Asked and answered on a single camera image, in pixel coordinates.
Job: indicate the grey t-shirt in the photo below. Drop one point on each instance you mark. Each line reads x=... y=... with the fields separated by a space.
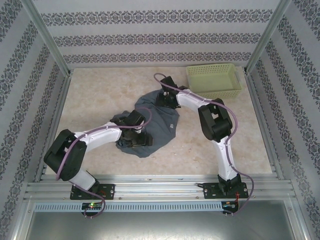
x=162 y=125

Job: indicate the grey metal panel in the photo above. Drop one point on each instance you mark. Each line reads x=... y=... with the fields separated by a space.
x=150 y=227

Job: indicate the aluminium side rail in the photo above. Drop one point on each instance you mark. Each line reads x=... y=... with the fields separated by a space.
x=61 y=100
x=259 y=112

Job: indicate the aluminium mounting rail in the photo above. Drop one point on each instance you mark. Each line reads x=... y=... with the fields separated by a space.
x=155 y=186

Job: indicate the green plastic basket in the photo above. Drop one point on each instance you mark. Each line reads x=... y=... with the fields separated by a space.
x=215 y=82

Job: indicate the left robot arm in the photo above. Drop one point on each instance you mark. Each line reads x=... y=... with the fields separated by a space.
x=100 y=137

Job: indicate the aluminium lower frame bar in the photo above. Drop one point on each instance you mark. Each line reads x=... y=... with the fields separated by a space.
x=298 y=220
x=21 y=220

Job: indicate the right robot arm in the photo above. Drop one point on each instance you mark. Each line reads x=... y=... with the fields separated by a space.
x=190 y=102

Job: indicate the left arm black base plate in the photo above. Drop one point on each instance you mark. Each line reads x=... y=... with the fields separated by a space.
x=108 y=191

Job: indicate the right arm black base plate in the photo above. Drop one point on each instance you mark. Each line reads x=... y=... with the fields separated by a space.
x=211 y=191

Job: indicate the aluminium corner post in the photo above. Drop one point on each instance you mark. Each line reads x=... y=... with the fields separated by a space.
x=47 y=37
x=272 y=37

